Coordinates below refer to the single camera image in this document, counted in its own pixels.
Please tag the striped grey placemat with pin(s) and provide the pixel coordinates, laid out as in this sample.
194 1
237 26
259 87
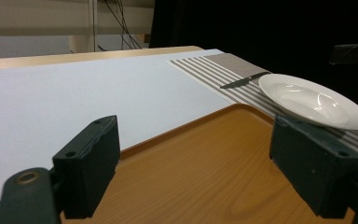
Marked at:
230 73

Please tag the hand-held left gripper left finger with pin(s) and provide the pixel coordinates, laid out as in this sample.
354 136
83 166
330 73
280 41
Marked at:
87 168

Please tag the black curtain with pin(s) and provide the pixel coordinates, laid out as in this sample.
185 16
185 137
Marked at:
261 28

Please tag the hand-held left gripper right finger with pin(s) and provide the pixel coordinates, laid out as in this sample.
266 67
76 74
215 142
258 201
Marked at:
313 168

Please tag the wooden tray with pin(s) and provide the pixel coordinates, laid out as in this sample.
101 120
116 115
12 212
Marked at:
199 174

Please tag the white plate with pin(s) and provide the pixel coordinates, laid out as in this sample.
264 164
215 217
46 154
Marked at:
313 101

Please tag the black knife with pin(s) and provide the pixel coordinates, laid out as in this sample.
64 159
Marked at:
242 81

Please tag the metal stand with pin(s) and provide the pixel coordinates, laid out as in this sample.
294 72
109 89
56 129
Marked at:
93 25

